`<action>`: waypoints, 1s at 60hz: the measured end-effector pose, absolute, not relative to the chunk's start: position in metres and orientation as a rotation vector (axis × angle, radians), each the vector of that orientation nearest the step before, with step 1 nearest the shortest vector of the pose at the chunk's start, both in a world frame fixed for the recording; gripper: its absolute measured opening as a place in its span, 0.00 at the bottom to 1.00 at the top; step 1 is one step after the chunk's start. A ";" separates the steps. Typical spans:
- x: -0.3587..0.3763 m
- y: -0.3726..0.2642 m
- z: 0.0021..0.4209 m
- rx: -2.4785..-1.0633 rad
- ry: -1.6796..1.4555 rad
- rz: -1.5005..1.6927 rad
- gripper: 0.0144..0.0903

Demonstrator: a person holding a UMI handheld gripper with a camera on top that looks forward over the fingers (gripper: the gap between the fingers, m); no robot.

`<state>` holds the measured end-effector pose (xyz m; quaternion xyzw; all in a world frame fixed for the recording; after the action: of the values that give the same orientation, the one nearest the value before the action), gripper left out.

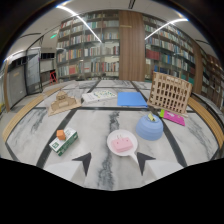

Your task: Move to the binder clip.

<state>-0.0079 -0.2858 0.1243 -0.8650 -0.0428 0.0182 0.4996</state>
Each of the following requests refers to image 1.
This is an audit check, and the wooden lattice rack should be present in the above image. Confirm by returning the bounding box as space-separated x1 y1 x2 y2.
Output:
147 71 194 116

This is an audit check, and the glass door with dark frame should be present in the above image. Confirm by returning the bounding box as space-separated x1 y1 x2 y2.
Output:
25 47 44 96

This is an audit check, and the yellow and black binder clip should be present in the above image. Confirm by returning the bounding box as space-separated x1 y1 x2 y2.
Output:
147 112 158 123

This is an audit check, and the magenta booklet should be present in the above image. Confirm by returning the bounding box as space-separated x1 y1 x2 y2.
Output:
158 109 187 127

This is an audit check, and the white printed book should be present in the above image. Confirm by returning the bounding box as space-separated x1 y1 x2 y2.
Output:
81 89 118 104

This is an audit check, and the green and white carton box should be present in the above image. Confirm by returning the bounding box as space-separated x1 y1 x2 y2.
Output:
48 126 79 157

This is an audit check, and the pink plug-shaped toy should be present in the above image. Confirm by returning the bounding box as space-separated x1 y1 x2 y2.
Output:
110 134 134 154

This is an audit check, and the blue upturned bowl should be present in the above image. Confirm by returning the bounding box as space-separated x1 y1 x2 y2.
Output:
135 113 165 142

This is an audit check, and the orange cube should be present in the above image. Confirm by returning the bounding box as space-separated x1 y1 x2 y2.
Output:
55 129 67 141

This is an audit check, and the white plate with handle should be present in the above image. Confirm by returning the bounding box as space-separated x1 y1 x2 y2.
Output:
106 128 140 165

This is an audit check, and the blue folder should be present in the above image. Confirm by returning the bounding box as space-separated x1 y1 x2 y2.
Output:
116 91 149 109

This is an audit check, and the red step ladder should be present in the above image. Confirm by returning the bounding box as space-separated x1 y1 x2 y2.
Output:
48 70 59 85

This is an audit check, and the tall bookshelf with books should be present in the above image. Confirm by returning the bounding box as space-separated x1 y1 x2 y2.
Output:
142 14 197 86
55 10 121 82

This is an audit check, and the brown wooden column panel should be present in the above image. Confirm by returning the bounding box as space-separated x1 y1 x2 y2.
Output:
118 10 147 82

